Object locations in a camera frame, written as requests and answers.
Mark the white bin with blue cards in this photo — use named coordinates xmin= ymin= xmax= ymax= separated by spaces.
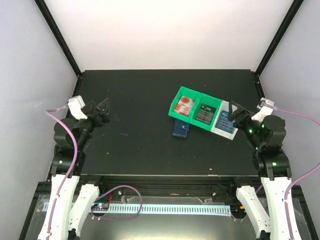
xmin=210 ymin=100 xmax=238 ymax=140

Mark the blue vip card stack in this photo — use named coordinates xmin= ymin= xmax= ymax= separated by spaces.
xmin=215 ymin=110 xmax=235 ymax=134

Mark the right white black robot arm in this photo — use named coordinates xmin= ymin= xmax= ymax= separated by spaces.
xmin=227 ymin=98 xmax=300 ymax=240

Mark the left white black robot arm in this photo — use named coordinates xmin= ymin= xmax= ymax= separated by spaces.
xmin=37 ymin=95 xmax=110 ymax=240

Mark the small circuit board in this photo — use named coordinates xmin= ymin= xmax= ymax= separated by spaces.
xmin=91 ymin=202 xmax=109 ymax=211
xmin=235 ymin=205 xmax=245 ymax=212

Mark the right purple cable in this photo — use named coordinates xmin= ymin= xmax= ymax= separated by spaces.
xmin=254 ymin=106 xmax=320 ymax=238

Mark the red white card stack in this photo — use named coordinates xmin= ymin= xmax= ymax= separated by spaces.
xmin=173 ymin=96 xmax=196 ymax=117

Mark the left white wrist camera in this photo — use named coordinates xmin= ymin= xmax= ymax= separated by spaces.
xmin=67 ymin=95 xmax=88 ymax=121

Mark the green bin with black cards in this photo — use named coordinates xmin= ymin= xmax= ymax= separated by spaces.
xmin=189 ymin=93 xmax=222 ymax=132

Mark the blue card holder wallet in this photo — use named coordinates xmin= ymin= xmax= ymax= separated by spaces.
xmin=172 ymin=119 xmax=190 ymax=139

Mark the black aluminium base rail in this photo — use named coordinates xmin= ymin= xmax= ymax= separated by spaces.
xmin=75 ymin=175 xmax=262 ymax=203

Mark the right small circuit board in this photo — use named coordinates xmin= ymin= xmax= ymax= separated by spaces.
xmin=235 ymin=205 xmax=245 ymax=212

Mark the right black frame post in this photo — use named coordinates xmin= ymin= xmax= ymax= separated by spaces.
xmin=255 ymin=0 xmax=304 ymax=77

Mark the black vip card stack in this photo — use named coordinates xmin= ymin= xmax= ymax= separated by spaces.
xmin=195 ymin=103 xmax=217 ymax=125

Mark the purple cable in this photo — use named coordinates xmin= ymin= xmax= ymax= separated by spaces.
xmin=45 ymin=106 xmax=78 ymax=235
xmin=254 ymin=106 xmax=320 ymax=238

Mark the left small circuit board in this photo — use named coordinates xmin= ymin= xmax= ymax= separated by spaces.
xmin=91 ymin=202 xmax=109 ymax=211

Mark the green bin with red cards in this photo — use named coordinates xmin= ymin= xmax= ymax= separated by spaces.
xmin=168 ymin=86 xmax=201 ymax=123

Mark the white slotted cable duct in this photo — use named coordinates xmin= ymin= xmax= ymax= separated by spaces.
xmin=42 ymin=201 xmax=231 ymax=217

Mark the left black frame post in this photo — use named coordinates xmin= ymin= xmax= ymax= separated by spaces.
xmin=34 ymin=0 xmax=82 ymax=78

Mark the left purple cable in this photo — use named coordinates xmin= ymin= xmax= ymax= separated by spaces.
xmin=45 ymin=106 xmax=78 ymax=235

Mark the black frame post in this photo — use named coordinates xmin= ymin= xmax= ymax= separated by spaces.
xmin=255 ymin=0 xmax=304 ymax=77
xmin=34 ymin=0 xmax=82 ymax=78

